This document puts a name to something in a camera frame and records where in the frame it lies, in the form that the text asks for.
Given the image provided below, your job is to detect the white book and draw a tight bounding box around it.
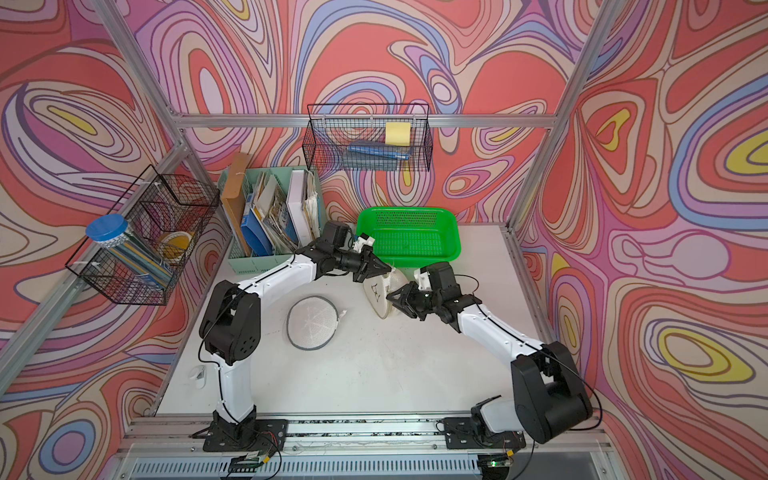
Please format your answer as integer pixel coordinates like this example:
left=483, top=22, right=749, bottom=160
left=286, top=170, right=314, bottom=247

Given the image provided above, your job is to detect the back black wire basket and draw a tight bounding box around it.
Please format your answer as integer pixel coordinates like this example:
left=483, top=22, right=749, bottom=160
left=302, top=101, right=433, bottom=174

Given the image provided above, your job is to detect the blue lidded clear jar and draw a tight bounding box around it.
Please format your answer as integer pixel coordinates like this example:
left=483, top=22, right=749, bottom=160
left=85, top=213, right=173, bottom=290

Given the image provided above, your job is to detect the yellow sticky note pad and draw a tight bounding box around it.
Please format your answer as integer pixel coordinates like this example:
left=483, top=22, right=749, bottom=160
left=385, top=121, right=412, bottom=147

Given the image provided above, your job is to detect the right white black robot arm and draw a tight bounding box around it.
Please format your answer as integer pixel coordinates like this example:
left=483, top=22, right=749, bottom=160
left=387, top=262, right=594, bottom=444

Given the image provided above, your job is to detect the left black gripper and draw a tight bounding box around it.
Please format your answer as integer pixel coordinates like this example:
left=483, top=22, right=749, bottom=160
left=330, top=244, right=390, bottom=283

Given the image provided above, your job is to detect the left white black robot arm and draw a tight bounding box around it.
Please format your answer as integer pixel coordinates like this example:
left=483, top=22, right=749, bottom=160
left=199, top=222, right=392, bottom=425

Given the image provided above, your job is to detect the blue pen pouch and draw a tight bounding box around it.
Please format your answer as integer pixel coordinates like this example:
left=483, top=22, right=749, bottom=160
left=347, top=144, right=411, bottom=161

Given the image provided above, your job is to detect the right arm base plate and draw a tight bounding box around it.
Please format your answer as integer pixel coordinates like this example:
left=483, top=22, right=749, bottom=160
left=436, top=417, right=527, bottom=453

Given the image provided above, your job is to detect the mint green file organizer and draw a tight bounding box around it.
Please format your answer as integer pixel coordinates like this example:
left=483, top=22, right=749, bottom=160
left=228, top=167, right=327, bottom=275

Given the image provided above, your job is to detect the black wire basket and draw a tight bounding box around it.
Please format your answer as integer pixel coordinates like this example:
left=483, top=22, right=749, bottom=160
left=66, top=166, right=219, bottom=306
left=302, top=101, right=433, bottom=174

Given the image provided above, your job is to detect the small white clip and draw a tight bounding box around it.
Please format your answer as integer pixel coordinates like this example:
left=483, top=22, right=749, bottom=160
left=188, top=365, right=206, bottom=390

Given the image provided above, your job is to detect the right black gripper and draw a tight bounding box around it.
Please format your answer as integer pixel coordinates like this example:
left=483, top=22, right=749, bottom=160
left=387, top=280, right=442, bottom=320

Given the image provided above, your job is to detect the blue folder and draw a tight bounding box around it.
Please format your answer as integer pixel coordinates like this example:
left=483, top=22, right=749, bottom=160
left=240, top=206, right=274, bottom=257

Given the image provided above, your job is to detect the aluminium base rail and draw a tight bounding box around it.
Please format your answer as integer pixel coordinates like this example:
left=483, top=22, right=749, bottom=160
left=100, top=412, right=628, bottom=479

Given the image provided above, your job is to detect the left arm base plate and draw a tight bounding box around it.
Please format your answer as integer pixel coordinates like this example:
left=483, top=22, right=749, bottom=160
left=202, top=418, right=288, bottom=452

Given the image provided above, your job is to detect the brown cardboard folder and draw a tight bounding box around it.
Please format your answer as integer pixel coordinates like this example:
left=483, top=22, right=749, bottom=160
left=221, top=153, right=251, bottom=257

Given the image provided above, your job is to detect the green plastic basket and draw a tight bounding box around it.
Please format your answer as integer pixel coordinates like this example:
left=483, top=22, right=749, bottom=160
left=356, top=207, right=462, bottom=269

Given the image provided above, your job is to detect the left black wire basket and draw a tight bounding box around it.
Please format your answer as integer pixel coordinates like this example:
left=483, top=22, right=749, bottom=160
left=66, top=166, right=219, bottom=306

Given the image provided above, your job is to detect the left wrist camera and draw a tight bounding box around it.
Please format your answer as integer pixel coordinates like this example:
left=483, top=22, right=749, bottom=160
left=352, top=234, right=375, bottom=253

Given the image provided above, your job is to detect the green circuit board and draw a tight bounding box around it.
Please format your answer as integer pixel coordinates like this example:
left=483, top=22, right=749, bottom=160
left=225, top=455, right=271, bottom=478

